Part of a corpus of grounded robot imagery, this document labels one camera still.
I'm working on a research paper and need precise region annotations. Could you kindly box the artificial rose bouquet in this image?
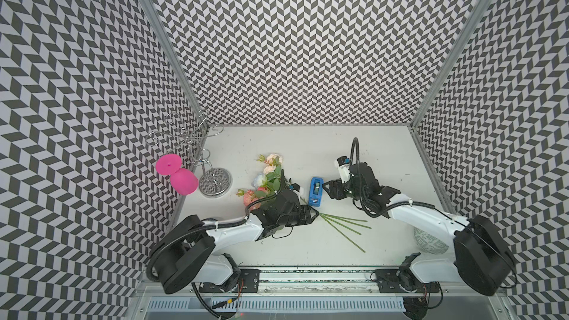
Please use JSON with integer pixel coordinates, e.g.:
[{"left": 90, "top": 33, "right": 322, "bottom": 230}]
[{"left": 236, "top": 153, "right": 371, "bottom": 253}]

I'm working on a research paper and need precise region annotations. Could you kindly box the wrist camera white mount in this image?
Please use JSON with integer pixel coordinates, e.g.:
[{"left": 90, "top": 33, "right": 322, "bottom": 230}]
[
  {"left": 335, "top": 156, "right": 351, "bottom": 184},
  {"left": 288, "top": 183, "right": 301, "bottom": 192}
]

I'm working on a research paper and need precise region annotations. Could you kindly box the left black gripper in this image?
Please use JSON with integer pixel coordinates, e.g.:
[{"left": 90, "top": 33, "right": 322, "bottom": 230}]
[{"left": 278, "top": 204, "right": 320, "bottom": 227}]

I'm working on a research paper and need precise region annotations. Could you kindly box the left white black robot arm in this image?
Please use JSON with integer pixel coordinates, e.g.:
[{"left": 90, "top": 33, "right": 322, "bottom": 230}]
[{"left": 146, "top": 189, "right": 319, "bottom": 294}]

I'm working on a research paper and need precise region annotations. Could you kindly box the silver wire jewelry stand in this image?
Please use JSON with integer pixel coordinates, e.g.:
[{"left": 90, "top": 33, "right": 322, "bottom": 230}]
[{"left": 147, "top": 110, "right": 233, "bottom": 199}]

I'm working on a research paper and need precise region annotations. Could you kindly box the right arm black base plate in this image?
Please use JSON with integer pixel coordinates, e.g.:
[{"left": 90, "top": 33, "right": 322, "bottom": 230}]
[{"left": 370, "top": 268, "right": 441, "bottom": 296}]

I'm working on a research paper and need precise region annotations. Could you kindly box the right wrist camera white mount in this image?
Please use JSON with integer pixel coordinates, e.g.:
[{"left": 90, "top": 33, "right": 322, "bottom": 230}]
[{"left": 335, "top": 156, "right": 351, "bottom": 184}]

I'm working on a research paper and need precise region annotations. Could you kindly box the green patterned plate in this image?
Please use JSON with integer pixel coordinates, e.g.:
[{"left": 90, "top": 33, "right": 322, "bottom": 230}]
[{"left": 413, "top": 228, "right": 449, "bottom": 255}]

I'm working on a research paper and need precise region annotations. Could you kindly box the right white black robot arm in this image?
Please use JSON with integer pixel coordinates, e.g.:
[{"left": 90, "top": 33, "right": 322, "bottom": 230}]
[{"left": 323, "top": 156, "right": 516, "bottom": 296}]

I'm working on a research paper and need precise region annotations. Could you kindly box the pink silicone goblet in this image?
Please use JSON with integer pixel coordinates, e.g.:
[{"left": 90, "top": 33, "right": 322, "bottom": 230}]
[{"left": 156, "top": 153, "right": 199, "bottom": 196}]

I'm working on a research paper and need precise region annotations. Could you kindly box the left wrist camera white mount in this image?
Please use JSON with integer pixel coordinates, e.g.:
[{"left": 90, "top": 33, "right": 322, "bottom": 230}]
[{"left": 288, "top": 183, "right": 301, "bottom": 192}]

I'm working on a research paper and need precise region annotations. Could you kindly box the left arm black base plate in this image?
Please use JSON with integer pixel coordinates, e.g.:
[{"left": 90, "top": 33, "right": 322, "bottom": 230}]
[{"left": 198, "top": 268, "right": 261, "bottom": 293}]

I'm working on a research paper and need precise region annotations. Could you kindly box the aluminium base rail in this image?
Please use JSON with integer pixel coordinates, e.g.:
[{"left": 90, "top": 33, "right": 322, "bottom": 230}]
[{"left": 133, "top": 266, "right": 482, "bottom": 298}]

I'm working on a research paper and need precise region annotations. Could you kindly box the blue tape dispenser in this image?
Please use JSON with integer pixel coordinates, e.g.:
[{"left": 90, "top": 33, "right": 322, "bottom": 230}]
[{"left": 308, "top": 177, "right": 324, "bottom": 207}]

